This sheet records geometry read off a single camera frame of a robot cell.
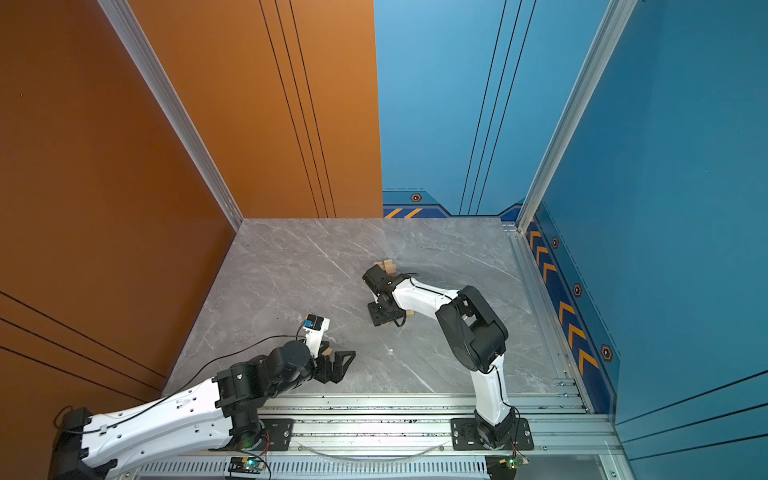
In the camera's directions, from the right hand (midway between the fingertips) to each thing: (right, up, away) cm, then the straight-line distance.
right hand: (378, 318), depth 94 cm
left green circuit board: (-30, -30, -23) cm, 48 cm away
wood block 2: (-10, -1, -28) cm, 29 cm away
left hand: (-7, -4, -20) cm, 21 cm away
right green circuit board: (+33, -28, -25) cm, 50 cm away
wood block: (+9, +8, -32) cm, 34 cm away
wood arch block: (0, +17, +10) cm, 20 cm away
